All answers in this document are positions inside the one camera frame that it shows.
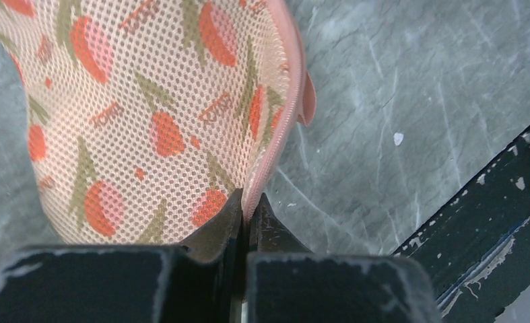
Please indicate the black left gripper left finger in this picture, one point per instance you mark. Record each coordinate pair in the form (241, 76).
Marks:
(195, 280)

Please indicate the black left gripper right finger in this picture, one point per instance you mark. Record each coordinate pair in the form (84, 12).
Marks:
(286, 282)

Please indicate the floral peach laundry bag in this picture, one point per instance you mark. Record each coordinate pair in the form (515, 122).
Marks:
(143, 117)

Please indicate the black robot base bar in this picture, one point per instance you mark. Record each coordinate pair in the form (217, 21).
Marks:
(476, 248)

